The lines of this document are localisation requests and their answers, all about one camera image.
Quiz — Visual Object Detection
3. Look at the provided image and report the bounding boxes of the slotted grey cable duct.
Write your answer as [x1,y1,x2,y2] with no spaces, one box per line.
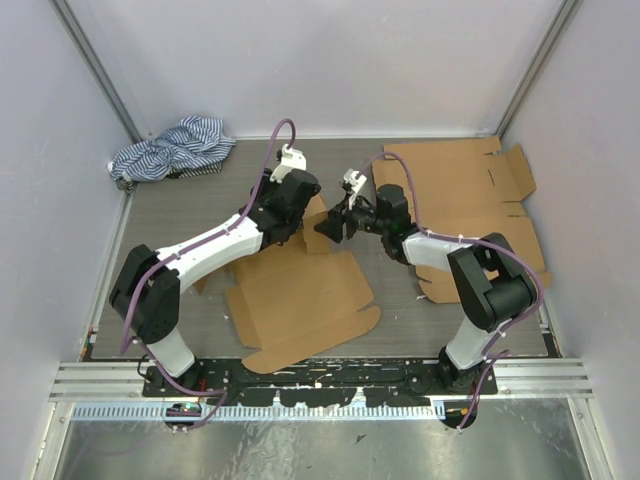
[71,400,445,422]

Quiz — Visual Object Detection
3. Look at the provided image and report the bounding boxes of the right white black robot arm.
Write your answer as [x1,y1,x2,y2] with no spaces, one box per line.
[315,184,541,395]

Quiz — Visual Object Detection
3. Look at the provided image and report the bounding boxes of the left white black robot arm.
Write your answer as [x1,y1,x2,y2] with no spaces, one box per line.
[109,169,321,397]

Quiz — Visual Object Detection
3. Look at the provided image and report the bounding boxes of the blue striped crumpled cloth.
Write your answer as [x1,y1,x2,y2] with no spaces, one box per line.
[107,116,236,191]

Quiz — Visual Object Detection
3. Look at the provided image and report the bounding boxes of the stacked brown cardboard blanks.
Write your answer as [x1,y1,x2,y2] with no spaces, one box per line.
[383,136,551,287]

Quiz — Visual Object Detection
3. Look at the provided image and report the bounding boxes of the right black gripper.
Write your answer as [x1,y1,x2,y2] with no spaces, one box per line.
[314,191,389,244]

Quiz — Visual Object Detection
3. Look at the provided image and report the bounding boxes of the aluminium frame rail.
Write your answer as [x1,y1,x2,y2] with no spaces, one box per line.
[49,360,151,401]

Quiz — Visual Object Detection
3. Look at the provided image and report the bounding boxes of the brown cardboard box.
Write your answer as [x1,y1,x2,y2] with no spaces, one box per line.
[224,195,381,374]

